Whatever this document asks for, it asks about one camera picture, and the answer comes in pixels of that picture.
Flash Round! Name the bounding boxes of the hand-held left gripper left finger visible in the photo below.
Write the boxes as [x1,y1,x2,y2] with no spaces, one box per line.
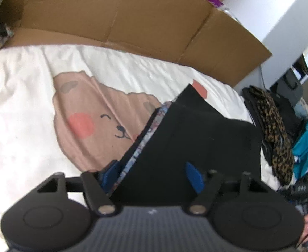
[37,160,123,216]

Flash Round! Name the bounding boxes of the black loose garment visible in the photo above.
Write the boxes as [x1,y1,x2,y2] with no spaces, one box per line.
[270,92,301,137]

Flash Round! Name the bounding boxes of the brown cardboard sheet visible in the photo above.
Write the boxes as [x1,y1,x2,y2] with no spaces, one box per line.
[0,0,272,87]

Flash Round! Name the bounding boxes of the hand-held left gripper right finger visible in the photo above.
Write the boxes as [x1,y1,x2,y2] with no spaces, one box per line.
[186,162,269,215]

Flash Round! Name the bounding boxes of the cream bear print blanket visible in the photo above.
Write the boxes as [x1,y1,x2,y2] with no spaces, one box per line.
[0,44,278,244]

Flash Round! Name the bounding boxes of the black pants with bear trim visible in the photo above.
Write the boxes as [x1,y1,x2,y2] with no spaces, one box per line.
[99,83,262,208]

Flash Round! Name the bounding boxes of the grey bag with black handle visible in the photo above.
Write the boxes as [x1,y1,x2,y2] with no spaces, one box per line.
[276,68,304,108]

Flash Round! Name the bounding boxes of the leopard print garment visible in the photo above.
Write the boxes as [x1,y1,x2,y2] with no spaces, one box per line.
[249,85,294,185]

